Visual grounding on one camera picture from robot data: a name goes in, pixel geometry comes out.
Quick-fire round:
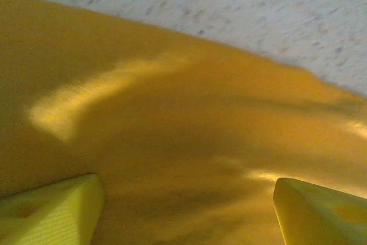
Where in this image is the yellow t-shirt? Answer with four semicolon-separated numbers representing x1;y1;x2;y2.
0;0;367;245

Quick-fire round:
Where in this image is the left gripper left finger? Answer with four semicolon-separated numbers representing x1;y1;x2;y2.
0;173;104;245

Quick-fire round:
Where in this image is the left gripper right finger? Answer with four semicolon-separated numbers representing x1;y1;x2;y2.
272;177;367;245

